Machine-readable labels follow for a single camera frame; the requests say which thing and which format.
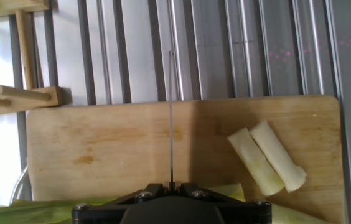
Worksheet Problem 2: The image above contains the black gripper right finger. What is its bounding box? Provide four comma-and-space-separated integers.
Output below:
172, 182, 272, 224

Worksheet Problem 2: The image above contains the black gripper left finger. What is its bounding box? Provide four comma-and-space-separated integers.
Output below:
72, 182, 171, 224

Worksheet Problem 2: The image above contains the steel cleaver knife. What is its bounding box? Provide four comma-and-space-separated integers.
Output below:
167, 50, 176, 191

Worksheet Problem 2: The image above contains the pale green scallion piece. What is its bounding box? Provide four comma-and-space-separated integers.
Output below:
227, 127, 286, 197

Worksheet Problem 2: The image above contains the long scallion with green top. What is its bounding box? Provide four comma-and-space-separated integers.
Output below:
0, 182, 246, 224

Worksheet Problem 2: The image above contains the wooden cutting board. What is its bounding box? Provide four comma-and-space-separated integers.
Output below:
26, 95, 347, 224

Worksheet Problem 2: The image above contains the short white scallion piece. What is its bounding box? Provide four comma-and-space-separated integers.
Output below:
249, 120, 308, 193

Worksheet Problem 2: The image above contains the wooden knife rack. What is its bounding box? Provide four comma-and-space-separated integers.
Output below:
0, 0, 64, 118

